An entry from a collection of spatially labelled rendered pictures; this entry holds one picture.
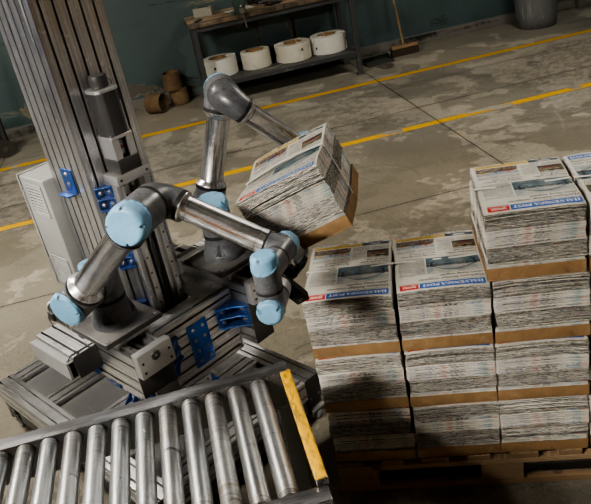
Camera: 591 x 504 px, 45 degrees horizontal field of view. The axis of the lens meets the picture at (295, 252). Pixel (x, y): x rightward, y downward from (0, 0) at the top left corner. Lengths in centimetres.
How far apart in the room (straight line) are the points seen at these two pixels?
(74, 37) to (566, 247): 162
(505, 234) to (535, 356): 45
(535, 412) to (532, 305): 42
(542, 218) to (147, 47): 688
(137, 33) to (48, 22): 620
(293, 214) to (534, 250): 72
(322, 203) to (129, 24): 660
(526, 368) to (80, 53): 173
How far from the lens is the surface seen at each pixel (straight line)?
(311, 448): 174
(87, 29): 246
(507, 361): 240
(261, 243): 198
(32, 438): 212
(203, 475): 179
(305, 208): 213
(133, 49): 859
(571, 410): 256
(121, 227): 196
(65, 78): 240
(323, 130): 233
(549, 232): 219
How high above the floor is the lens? 199
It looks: 27 degrees down
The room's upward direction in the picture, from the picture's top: 11 degrees counter-clockwise
